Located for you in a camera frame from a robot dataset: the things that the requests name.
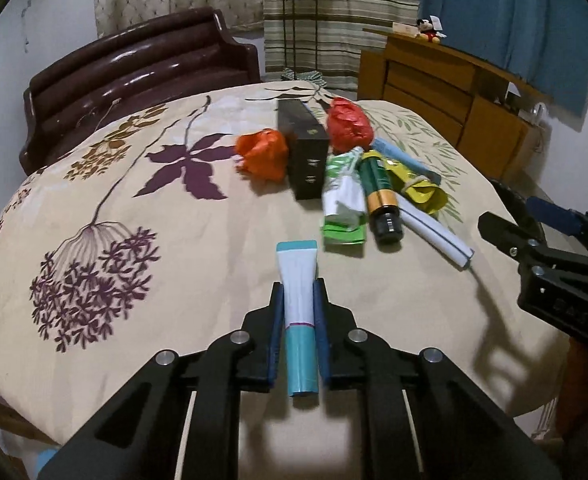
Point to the red plastic bag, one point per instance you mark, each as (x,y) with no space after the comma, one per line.
(346,125)

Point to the wooden cabinet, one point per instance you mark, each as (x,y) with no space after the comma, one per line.
(424,80)

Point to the floral tablecloth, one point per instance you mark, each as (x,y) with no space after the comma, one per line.
(174,260)

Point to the small beige box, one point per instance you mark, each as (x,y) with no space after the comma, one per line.
(404,30)

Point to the blue curtain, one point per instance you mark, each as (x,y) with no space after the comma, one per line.
(499,20)

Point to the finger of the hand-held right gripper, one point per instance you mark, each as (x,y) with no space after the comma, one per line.
(499,232)
(554,215)

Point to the dark brown leather sofa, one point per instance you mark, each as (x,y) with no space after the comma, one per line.
(124,70)

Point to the checkered cloth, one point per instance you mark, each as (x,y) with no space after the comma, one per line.
(304,76)

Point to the green bottle with black cap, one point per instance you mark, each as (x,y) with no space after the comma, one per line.
(379,190)

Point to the orange plastic bag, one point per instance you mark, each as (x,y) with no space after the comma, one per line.
(264,152)

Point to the mouse plush toy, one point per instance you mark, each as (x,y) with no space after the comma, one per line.
(430,34)

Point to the white and teal tube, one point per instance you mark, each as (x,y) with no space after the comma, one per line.
(296,285)

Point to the striped curtain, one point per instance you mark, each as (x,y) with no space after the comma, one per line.
(344,35)

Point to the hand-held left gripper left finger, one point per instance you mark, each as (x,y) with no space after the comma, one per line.
(275,320)

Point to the light wooden chair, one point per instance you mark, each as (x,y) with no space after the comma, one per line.
(4,410)

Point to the green and white packet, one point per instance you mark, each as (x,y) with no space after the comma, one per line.
(341,195)

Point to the black box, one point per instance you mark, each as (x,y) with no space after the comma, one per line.
(306,160)

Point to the brown wooden furniture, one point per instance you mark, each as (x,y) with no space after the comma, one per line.
(584,385)

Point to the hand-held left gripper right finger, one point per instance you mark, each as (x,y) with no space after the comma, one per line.
(320,330)

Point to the yellow packet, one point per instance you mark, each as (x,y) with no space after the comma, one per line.
(424,195)

